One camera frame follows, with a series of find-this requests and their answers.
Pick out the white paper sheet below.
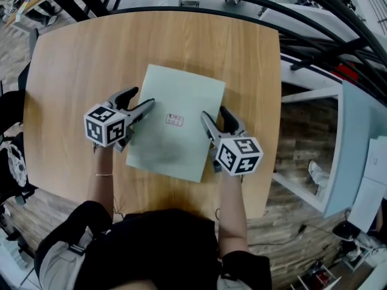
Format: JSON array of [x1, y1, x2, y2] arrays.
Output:
[[347, 176, 387, 233], [363, 137, 387, 187]]

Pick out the pale green object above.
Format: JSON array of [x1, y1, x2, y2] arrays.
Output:
[[126, 64, 226, 183]]

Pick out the white metal frame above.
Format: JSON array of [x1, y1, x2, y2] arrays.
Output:
[[272, 57, 344, 214]]

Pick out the black curved metal railing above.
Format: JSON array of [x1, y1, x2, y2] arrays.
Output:
[[39, 0, 387, 102]]

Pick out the black round device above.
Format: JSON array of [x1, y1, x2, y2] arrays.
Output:
[[331, 220, 361, 242]]

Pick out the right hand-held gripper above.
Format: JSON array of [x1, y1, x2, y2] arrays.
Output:
[[201, 106, 264, 177]]

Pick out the person's right forearm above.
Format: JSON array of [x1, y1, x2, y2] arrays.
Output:
[[216, 171, 250, 259]]

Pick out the person's black top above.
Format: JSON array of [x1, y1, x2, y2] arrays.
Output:
[[34, 200, 273, 290]]

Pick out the person's grey trousers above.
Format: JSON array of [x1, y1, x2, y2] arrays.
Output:
[[38, 227, 94, 290]]

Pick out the white perforated round wheel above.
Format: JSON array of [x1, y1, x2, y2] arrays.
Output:
[[7, 143, 28, 189]]

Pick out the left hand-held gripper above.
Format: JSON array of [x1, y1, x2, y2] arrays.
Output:
[[83, 86, 155, 153]]

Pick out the person's left forearm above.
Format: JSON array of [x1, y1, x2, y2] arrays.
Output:
[[86, 145, 115, 222]]

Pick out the black floor cable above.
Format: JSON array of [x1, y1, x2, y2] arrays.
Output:
[[247, 221, 335, 248]]

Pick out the red box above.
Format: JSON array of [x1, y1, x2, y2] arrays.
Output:
[[331, 63, 360, 82]]

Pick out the black office chair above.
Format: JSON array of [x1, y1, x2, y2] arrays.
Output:
[[0, 62, 33, 205]]

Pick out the light blue table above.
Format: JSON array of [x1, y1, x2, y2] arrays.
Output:
[[322, 80, 387, 220]]

